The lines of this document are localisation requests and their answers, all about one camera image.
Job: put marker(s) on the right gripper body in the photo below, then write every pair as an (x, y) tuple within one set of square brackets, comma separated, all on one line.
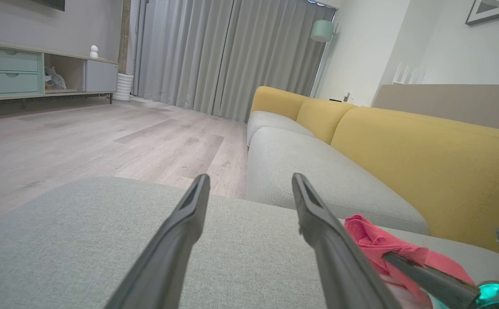
[(498, 298)]

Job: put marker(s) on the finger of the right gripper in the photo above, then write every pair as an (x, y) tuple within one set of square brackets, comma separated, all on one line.
[(433, 281)]

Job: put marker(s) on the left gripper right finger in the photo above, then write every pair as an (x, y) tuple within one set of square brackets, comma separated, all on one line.
[(343, 279)]

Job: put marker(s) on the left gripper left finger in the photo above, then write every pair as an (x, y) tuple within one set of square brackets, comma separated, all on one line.
[(163, 270)]

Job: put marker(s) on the red basketball jersey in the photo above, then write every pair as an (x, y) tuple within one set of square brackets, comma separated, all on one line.
[(373, 240)]

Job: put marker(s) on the grey fabric sofa ottoman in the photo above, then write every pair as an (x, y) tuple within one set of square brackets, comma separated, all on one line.
[(60, 249)]

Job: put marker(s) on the large yellow sofa back cushion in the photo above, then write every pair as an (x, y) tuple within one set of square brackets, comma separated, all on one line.
[(438, 171)]

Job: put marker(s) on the long grey sofa seat cushion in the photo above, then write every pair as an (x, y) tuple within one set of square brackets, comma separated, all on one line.
[(300, 167)]

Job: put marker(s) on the short grey sofa seat cushion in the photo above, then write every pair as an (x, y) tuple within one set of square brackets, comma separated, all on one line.
[(270, 122)]

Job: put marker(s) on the beige upholstered panel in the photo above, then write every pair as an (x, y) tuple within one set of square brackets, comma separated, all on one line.
[(446, 103)]

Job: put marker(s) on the white ribbed cylinder vase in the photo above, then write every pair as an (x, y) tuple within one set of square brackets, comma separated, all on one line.
[(123, 88)]

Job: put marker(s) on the white upright objects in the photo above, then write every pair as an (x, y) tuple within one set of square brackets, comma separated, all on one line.
[(399, 74)]

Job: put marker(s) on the grey plush toy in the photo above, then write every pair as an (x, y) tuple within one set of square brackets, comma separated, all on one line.
[(55, 80)]

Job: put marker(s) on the grey pleated curtain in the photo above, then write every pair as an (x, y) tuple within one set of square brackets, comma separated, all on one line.
[(215, 56)]

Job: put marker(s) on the small white round figurine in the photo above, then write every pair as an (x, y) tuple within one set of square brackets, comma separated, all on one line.
[(94, 51)]

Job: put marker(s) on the mint green floor lamp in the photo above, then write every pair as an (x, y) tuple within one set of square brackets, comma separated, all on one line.
[(322, 31)]

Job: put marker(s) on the wooden cabinet with mint drawers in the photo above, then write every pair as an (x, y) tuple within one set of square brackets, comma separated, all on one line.
[(9, 71)]

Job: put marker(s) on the framed wall picture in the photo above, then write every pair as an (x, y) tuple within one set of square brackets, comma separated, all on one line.
[(494, 8)]

